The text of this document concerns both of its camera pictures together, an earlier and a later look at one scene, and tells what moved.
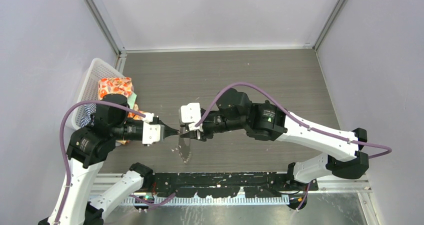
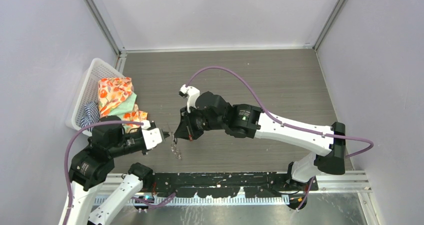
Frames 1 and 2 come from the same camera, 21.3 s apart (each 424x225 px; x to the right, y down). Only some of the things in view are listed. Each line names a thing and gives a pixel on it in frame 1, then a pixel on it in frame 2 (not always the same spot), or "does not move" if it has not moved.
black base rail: [212, 185] does not move
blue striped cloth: [89, 109] does not move
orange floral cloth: [108, 86] does not move
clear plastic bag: [184, 150] -> [173, 147]
